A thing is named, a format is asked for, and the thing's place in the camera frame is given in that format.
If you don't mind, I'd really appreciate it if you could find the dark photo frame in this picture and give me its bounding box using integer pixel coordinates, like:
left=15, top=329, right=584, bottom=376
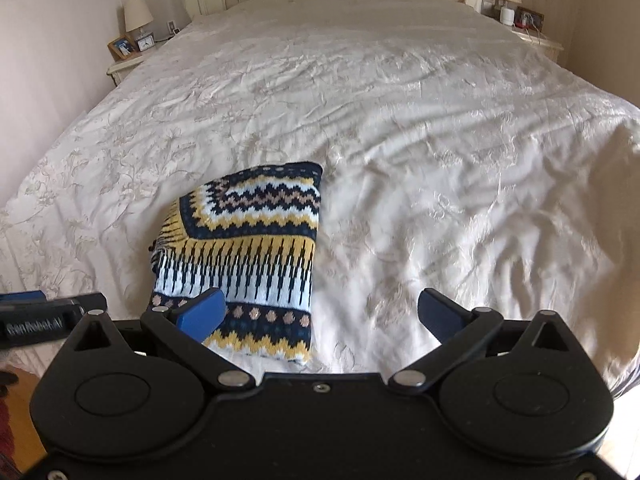
left=515, top=6, right=545, bottom=31

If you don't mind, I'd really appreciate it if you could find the navy yellow patterned knit sweater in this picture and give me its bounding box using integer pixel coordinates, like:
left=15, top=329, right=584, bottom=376
left=148, top=161, right=325, bottom=365

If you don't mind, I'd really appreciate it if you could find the cream nightstand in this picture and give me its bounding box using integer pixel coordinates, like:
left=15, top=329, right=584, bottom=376
left=106, top=42, right=166, bottom=87
left=482, top=10, right=565, bottom=63

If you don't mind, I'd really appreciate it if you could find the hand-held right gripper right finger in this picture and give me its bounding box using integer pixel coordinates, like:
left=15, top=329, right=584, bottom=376
left=388, top=287, right=583, bottom=394

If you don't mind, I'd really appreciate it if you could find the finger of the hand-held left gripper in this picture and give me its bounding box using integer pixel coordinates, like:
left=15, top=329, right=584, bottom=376
left=0, top=290, right=46, bottom=305

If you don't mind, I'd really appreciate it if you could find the wooden photo frame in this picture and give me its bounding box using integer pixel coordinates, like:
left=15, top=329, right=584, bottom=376
left=107, top=35, right=137, bottom=61

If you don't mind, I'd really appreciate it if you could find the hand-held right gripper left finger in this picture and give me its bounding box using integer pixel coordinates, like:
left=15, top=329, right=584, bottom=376
left=62, top=287, right=254, bottom=392

